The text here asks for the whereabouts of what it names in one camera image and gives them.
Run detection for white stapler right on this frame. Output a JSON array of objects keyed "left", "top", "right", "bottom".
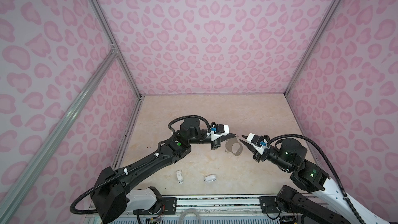
[{"left": 204, "top": 174, "right": 217, "bottom": 183}]

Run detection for white stapler left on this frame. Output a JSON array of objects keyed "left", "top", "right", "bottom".
[{"left": 176, "top": 170, "right": 183, "bottom": 184}]

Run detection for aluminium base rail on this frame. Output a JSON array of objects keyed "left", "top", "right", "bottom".
[{"left": 83, "top": 194, "right": 343, "bottom": 224}]

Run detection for white stapler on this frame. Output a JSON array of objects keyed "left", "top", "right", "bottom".
[
  {"left": 176, "top": 170, "right": 183, "bottom": 184},
  {"left": 204, "top": 174, "right": 217, "bottom": 183}
]

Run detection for aluminium corner frame post right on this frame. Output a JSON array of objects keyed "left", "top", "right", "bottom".
[{"left": 284, "top": 0, "right": 355, "bottom": 97}]

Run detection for aluminium diagonal frame bar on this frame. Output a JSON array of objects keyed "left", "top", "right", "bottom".
[{"left": 0, "top": 49, "right": 119, "bottom": 224}]

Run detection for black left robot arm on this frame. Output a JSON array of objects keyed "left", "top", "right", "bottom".
[{"left": 90, "top": 115, "right": 236, "bottom": 224}]

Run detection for black corrugated cable left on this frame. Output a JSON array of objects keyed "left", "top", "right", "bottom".
[{"left": 69, "top": 114, "right": 212, "bottom": 215}]

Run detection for black corrugated cable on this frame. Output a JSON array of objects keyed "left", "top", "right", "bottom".
[
  {"left": 69, "top": 114, "right": 212, "bottom": 215},
  {"left": 267, "top": 134, "right": 368, "bottom": 224}
]

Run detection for black corrugated cable right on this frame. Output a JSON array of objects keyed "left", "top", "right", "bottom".
[{"left": 267, "top": 134, "right": 368, "bottom": 224}]

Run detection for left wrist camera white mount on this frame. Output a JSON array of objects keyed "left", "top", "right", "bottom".
[{"left": 210, "top": 123, "right": 230, "bottom": 142}]

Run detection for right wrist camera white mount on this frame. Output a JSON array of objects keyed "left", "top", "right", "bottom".
[{"left": 247, "top": 133, "right": 270, "bottom": 148}]

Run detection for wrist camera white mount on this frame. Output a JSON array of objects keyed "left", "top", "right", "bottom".
[
  {"left": 247, "top": 133, "right": 270, "bottom": 148},
  {"left": 210, "top": 123, "right": 230, "bottom": 142}
]

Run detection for aluminium frame post left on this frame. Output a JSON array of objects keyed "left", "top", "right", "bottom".
[{"left": 76, "top": 0, "right": 143, "bottom": 99}]

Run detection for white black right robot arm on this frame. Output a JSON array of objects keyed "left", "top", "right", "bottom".
[{"left": 241, "top": 133, "right": 387, "bottom": 224}]

